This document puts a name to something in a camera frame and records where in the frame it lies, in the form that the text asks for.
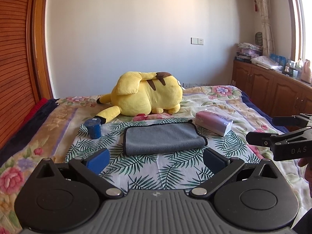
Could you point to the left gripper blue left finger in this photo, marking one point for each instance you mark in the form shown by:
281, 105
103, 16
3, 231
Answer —
87, 172

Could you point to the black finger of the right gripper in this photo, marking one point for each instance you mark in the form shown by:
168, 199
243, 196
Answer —
286, 121

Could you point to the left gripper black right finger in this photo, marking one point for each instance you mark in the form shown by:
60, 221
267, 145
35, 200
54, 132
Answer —
222, 168

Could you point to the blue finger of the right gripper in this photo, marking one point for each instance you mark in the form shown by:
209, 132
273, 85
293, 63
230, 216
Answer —
260, 139

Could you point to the purple and grey towel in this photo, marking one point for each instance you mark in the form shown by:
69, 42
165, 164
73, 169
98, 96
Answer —
162, 138

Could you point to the person's right hand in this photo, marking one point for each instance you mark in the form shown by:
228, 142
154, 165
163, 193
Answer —
307, 162

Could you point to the wooden low cabinet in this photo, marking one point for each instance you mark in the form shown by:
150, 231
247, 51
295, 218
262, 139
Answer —
274, 93

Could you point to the palm leaf print cloth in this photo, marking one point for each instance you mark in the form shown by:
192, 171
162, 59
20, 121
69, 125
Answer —
180, 170

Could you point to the purple tissue pack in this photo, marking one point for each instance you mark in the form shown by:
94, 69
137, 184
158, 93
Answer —
214, 122

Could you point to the blue cup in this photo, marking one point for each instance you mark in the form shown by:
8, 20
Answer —
93, 127

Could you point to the floral bed quilt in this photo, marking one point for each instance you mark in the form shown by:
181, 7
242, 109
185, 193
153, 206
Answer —
57, 131

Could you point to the blue box on cabinet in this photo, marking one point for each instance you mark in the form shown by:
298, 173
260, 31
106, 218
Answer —
281, 60

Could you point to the white folded cloth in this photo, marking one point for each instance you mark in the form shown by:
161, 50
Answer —
266, 62

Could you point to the red and navy blanket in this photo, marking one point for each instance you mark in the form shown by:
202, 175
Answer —
26, 121

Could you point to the stack of folded linens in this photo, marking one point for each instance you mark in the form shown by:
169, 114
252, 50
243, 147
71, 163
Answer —
245, 52

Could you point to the yellow Pikachu plush toy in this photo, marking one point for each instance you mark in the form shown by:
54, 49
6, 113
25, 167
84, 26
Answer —
142, 93

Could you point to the wooden slatted wardrobe door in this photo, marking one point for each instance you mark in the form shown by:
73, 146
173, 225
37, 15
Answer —
24, 70

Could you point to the floral curtain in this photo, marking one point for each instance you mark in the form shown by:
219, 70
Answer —
265, 12

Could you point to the white wall socket plate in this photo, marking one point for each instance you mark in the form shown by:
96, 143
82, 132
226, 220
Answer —
197, 41

